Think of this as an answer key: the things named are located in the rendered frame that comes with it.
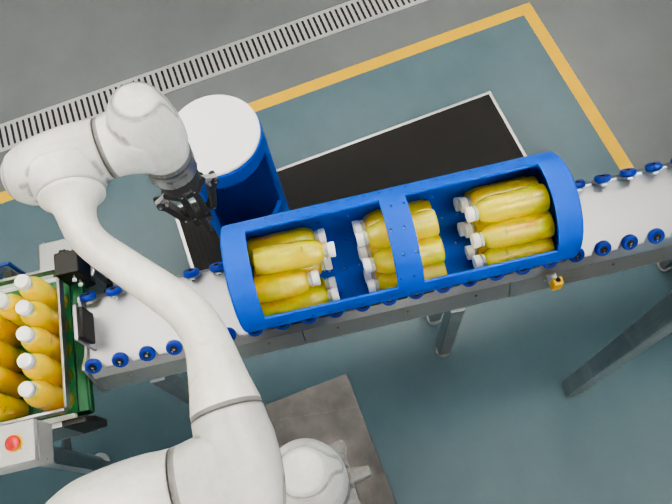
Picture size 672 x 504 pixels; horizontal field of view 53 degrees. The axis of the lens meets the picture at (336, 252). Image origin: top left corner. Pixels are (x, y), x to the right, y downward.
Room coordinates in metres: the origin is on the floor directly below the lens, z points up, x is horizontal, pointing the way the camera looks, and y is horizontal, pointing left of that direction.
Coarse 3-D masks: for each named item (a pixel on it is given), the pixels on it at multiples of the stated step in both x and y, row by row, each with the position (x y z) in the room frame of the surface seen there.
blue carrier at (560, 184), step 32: (512, 160) 0.78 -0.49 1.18; (544, 160) 0.74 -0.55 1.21; (384, 192) 0.76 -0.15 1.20; (416, 192) 0.73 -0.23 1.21; (448, 192) 0.79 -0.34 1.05; (576, 192) 0.63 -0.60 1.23; (256, 224) 0.74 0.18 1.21; (288, 224) 0.78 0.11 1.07; (320, 224) 0.78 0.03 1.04; (448, 224) 0.73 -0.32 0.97; (576, 224) 0.57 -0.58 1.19; (224, 256) 0.66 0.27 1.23; (352, 256) 0.70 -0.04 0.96; (416, 256) 0.57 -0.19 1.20; (448, 256) 0.64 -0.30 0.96; (544, 256) 0.53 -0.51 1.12; (352, 288) 0.60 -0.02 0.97; (416, 288) 0.52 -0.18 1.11; (256, 320) 0.51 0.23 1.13; (288, 320) 0.51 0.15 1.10
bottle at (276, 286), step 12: (264, 276) 0.62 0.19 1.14; (276, 276) 0.61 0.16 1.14; (288, 276) 0.60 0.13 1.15; (300, 276) 0.60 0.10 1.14; (264, 288) 0.59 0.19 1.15; (276, 288) 0.58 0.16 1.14; (288, 288) 0.58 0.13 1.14; (300, 288) 0.57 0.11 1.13; (264, 300) 0.56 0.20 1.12; (276, 300) 0.56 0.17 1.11
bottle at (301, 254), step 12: (300, 240) 0.68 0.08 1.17; (312, 240) 0.68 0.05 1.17; (252, 252) 0.67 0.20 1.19; (264, 252) 0.66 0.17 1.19; (276, 252) 0.66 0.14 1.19; (288, 252) 0.65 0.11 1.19; (300, 252) 0.64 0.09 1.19; (312, 252) 0.64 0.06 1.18; (324, 252) 0.64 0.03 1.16; (264, 264) 0.63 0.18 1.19; (276, 264) 0.63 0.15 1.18; (288, 264) 0.63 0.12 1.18; (300, 264) 0.62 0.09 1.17; (312, 264) 0.62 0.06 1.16
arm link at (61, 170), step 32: (64, 128) 0.65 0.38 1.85; (32, 160) 0.60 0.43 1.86; (64, 160) 0.59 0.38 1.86; (96, 160) 0.60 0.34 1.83; (32, 192) 0.57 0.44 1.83; (64, 192) 0.55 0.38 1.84; (96, 192) 0.55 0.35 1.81; (64, 224) 0.50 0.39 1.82; (96, 224) 0.50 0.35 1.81; (96, 256) 0.44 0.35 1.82; (128, 256) 0.43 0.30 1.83; (128, 288) 0.38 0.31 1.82; (160, 288) 0.36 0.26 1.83; (192, 288) 0.36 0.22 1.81; (192, 320) 0.31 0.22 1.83; (192, 352) 0.26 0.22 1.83; (224, 352) 0.25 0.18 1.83; (192, 384) 0.22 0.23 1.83; (224, 384) 0.21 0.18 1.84; (192, 416) 0.18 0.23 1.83
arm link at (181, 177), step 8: (192, 152) 0.65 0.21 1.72; (192, 160) 0.63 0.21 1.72; (184, 168) 0.61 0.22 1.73; (192, 168) 0.62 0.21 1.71; (152, 176) 0.61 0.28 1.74; (160, 176) 0.60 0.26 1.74; (168, 176) 0.60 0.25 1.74; (176, 176) 0.60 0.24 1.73; (184, 176) 0.61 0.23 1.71; (192, 176) 0.61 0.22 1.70; (160, 184) 0.60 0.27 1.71; (168, 184) 0.60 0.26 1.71; (176, 184) 0.60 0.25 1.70; (184, 184) 0.60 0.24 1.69
